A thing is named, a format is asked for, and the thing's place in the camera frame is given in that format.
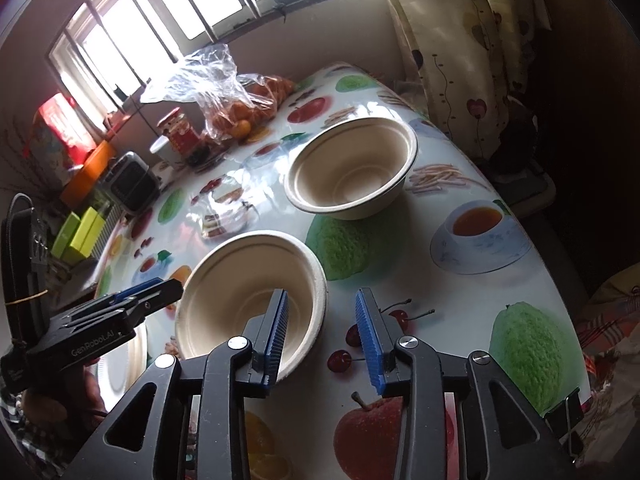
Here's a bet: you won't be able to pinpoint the red label glass jar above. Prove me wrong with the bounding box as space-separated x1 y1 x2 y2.
156 107 201 158

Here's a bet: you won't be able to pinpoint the barred window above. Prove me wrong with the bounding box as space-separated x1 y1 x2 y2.
47 0 381 116

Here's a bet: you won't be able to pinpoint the person's left hand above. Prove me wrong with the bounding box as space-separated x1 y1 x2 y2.
22 355 103 428

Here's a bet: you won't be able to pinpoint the dry twigs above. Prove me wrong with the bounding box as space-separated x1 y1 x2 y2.
0 125 51 201

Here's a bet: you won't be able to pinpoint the yellow-green flat box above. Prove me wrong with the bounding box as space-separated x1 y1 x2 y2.
69 207 107 263

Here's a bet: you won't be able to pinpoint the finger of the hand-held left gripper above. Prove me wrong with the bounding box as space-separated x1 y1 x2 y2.
65 278 184 333
107 277 168 306

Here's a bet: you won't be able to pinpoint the plastic bag of oranges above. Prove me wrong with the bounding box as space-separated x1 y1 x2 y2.
140 42 296 141

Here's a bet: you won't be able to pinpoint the green flat box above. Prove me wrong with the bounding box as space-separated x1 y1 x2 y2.
50 212 83 261

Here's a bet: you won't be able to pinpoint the orange round tray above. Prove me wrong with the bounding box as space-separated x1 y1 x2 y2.
60 140 118 206

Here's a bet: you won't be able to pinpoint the red printed bag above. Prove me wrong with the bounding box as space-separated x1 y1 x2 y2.
30 92 98 186

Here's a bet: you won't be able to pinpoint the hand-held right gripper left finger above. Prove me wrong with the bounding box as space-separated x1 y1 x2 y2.
72 287 291 480

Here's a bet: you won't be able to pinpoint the heart print curtain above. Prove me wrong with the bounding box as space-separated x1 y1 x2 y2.
367 0 541 161

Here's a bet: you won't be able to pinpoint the person's left forearm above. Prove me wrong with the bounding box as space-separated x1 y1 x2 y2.
0 390 66 480

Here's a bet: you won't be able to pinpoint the food print tablecloth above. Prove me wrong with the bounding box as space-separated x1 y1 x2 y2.
95 62 591 480

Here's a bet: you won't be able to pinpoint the white paper plate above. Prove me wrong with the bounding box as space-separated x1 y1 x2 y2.
94 325 149 411

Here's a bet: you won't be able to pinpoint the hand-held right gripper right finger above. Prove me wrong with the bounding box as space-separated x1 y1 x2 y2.
354 287 576 480

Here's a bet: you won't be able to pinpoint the beige paper bowl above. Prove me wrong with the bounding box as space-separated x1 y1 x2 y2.
174 230 328 381
284 116 419 221

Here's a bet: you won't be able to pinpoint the black portable heater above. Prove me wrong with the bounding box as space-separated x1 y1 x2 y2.
100 151 160 216

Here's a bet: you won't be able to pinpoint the black binder clip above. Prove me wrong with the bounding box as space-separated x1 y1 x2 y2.
542 385 586 456

